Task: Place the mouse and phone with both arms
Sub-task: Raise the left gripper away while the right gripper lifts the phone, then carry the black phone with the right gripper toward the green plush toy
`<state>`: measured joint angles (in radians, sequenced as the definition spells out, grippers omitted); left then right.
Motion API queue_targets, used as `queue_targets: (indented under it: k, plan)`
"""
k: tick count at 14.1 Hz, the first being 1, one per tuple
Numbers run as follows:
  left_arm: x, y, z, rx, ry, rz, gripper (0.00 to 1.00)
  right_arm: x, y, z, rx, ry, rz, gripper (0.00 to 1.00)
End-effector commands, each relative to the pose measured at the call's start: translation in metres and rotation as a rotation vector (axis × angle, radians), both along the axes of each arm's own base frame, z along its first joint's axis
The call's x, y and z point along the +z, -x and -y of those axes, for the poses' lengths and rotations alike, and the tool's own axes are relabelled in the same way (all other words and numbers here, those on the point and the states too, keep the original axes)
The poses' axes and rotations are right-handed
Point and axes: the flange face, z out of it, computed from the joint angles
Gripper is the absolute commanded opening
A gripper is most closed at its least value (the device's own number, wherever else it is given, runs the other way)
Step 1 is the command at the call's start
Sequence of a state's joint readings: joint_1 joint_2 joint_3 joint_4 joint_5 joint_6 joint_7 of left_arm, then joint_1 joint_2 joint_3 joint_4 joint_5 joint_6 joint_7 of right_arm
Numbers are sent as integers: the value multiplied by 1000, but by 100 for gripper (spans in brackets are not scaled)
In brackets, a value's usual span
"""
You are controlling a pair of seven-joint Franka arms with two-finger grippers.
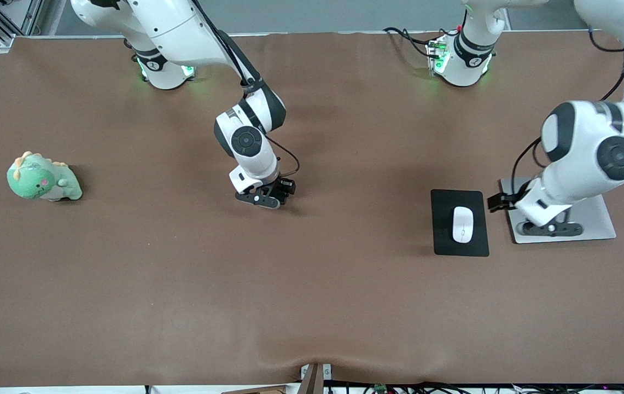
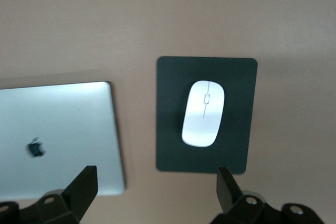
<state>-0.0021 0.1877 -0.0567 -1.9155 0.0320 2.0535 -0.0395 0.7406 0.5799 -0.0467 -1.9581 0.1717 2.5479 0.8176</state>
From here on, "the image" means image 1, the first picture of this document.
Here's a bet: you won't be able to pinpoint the white computer mouse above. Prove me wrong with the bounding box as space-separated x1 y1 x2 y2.
452 206 475 244

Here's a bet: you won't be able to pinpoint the black mouse pad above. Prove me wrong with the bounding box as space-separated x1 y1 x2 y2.
430 189 491 257

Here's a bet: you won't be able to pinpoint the silver laptop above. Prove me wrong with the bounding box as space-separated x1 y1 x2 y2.
499 176 617 245

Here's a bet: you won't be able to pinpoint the brown table cloth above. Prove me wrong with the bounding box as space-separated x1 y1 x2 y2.
0 30 624 388

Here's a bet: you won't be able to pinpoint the green dinosaur plush toy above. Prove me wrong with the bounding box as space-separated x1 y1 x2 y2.
7 151 83 202

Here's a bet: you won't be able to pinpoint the black left camera cable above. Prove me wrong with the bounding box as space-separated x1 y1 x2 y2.
510 27 624 198

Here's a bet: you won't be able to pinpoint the black camera cable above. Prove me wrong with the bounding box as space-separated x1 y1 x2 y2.
510 27 624 198
197 0 301 194

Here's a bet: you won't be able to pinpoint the black right camera cable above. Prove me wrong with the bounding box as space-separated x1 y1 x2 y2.
197 0 301 194

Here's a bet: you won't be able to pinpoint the black left arm base cables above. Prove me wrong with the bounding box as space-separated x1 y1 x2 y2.
383 26 441 60

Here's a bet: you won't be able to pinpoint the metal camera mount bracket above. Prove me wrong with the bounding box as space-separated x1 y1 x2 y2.
299 362 333 394

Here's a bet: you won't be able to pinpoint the aluminium frame post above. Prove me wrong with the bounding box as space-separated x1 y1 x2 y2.
0 0 44 55

